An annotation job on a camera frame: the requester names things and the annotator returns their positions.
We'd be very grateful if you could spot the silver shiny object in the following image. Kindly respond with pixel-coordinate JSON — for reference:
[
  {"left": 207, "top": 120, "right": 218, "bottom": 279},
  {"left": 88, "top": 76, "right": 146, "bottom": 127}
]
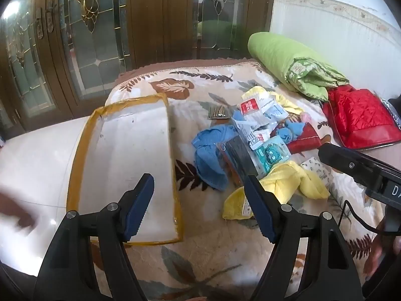
[{"left": 380, "top": 98, "right": 401, "bottom": 129}]

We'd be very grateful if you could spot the dark packet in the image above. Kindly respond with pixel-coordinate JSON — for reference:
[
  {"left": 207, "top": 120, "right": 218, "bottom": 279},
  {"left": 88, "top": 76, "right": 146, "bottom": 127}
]
[{"left": 218, "top": 136, "right": 260, "bottom": 184}]

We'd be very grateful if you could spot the pale yellow cloth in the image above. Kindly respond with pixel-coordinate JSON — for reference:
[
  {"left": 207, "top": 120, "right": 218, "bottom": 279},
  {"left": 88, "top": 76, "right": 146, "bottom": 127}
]
[{"left": 241, "top": 86, "right": 304, "bottom": 115}]

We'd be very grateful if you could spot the teal cartoon packet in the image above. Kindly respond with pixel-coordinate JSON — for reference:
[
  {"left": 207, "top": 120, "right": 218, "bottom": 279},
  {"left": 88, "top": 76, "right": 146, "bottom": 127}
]
[{"left": 251, "top": 136, "right": 290, "bottom": 176}]

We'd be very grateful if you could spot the white packet with red label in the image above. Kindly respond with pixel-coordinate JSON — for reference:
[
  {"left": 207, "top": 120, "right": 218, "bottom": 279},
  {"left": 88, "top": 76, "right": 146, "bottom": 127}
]
[
  {"left": 236, "top": 122, "right": 271, "bottom": 151},
  {"left": 240, "top": 98, "right": 262, "bottom": 115}
]

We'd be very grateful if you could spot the packet of blue masks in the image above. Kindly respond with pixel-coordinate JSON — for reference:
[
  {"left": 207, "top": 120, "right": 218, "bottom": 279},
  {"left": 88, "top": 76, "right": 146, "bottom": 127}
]
[{"left": 261, "top": 102, "right": 290, "bottom": 124}]

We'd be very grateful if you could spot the person's right hand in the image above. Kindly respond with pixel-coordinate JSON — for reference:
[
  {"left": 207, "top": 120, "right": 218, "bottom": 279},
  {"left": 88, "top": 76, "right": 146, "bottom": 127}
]
[{"left": 365, "top": 218, "right": 401, "bottom": 289}]

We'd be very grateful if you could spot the black cable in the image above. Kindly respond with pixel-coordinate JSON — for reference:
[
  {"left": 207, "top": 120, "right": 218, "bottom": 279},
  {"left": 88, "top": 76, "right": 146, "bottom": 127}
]
[{"left": 340, "top": 200, "right": 389, "bottom": 236}]

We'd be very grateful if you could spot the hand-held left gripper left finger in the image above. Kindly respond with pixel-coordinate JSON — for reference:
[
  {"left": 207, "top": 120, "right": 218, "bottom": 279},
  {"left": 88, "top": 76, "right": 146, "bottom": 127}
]
[{"left": 33, "top": 173, "right": 155, "bottom": 301}]

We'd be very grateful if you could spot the plain white packet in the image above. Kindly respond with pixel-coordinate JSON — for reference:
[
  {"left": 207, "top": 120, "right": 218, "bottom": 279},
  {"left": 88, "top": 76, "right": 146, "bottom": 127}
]
[{"left": 258, "top": 96, "right": 284, "bottom": 110}]

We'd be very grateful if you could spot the rolled green quilt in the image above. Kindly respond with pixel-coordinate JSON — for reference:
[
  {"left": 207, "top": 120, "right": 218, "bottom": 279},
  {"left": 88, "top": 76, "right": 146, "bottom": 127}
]
[{"left": 247, "top": 32, "right": 350, "bottom": 102}]

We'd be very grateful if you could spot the striped colourful packet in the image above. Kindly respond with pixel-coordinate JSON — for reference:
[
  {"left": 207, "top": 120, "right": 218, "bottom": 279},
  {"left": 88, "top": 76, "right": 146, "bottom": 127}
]
[{"left": 208, "top": 106, "right": 227, "bottom": 120}]

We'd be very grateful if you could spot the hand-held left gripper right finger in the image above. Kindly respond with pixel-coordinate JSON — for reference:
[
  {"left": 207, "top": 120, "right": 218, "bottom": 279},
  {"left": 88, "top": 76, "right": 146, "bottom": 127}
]
[{"left": 243, "top": 174, "right": 364, "bottom": 301}]

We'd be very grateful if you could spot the clear storage bag yellow trim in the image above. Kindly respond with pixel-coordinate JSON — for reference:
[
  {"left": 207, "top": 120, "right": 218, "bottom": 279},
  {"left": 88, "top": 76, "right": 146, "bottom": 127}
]
[{"left": 67, "top": 93, "right": 184, "bottom": 246}]

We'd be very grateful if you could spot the wooden cabinet with glass doors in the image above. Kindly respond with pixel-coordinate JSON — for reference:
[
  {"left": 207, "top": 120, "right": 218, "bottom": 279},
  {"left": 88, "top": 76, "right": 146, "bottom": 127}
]
[{"left": 0, "top": 0, "right": 276, "bottom": 138}]

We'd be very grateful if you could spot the blue towel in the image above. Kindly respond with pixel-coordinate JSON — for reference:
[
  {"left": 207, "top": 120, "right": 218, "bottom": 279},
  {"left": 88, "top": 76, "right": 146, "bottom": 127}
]
[{"left": 192, "top": 125, "right": 240, "bottom": 192}]

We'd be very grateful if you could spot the white patterned cloth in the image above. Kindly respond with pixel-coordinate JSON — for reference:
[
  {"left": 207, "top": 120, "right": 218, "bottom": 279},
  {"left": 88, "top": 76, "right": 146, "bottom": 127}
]
[{"left": 300, "top": 156, "right": 333, "bottom": 192}]

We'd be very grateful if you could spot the yellow towel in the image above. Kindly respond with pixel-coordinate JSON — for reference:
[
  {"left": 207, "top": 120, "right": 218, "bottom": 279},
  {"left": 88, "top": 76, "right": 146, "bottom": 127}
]
[{"left": 222, "top": 161, "right": 331, "bottom": 220}]

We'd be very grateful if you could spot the leaf-printed blanket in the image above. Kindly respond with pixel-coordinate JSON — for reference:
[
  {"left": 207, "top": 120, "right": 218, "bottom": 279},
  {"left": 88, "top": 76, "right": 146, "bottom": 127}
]
[{"left": 91, "top": 58, "right": 401, "bottom": 301}]

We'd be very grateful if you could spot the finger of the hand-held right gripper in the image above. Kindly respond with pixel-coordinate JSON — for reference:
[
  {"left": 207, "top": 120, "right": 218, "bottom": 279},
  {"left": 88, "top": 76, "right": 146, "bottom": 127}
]
[{"left": 318, "top": 143, "right": 384, "bottom": 192}]

